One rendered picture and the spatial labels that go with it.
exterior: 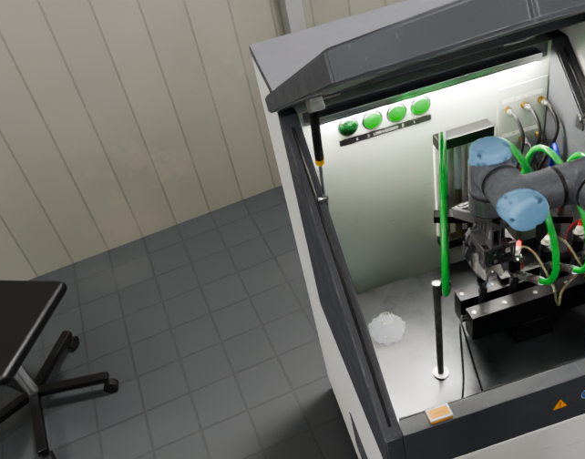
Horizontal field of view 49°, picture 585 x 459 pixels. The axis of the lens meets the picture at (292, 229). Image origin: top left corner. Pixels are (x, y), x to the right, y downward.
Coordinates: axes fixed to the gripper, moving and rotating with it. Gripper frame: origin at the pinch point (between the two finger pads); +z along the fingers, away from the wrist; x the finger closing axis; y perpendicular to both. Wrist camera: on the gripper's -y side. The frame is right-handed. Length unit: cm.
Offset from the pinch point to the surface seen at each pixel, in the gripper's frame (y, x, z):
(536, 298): 0.6, 13.5, 14.0
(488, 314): 0.7, 1.4, 14.2
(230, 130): -207, -39, 66
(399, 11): -59, 6, -38
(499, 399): 20.7, -6.4, 17.0
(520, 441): 21.7, -1.1, 35.2
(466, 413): 21.2, -14.3, 17.0
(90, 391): -102, -133, 112
